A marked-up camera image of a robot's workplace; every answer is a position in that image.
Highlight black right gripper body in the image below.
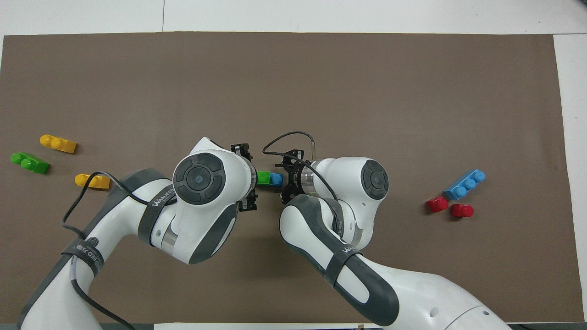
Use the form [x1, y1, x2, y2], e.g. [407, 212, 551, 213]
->
[288, 163, 307, 188]

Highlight yellow two-stud block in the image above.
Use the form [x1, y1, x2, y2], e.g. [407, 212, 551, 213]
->
[39, 134, 78, 154]
[74, 174, 111, 190]

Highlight brown table mat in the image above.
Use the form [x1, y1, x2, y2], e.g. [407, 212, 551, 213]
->
[0, 31, 584, 324]

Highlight gray right arm strap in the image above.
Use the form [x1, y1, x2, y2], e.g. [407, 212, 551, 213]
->
[323, 245, 364, 290]

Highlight gray arm strap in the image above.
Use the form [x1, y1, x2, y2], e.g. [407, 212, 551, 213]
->
[61, 238, 105, 276]
[323, 245, 364, 290]
[137, 194, 177, 248]

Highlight gray left arm strap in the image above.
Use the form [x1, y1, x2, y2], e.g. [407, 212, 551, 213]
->
[61, 238, 105, 276]
[137, 194, 177, 248]

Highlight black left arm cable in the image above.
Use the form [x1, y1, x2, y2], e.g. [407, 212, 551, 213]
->
[61, 171, 177, 330]

